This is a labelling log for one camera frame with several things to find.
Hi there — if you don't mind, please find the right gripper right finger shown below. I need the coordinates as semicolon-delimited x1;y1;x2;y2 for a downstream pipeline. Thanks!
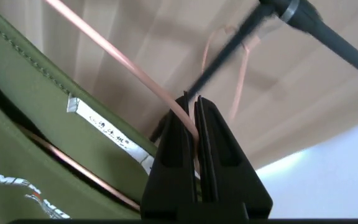
193;95;273;220

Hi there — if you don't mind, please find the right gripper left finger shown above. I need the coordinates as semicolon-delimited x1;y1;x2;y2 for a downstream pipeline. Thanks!
140;91;200;220

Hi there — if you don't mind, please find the green printed shirt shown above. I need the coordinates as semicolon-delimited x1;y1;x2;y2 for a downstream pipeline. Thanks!
0;0;160;220

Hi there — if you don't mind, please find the black clothes rack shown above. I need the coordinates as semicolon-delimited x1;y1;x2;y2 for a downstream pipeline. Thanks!
149;0;358;144

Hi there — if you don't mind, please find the beige curtain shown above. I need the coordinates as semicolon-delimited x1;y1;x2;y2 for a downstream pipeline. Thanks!
0;0;358;170

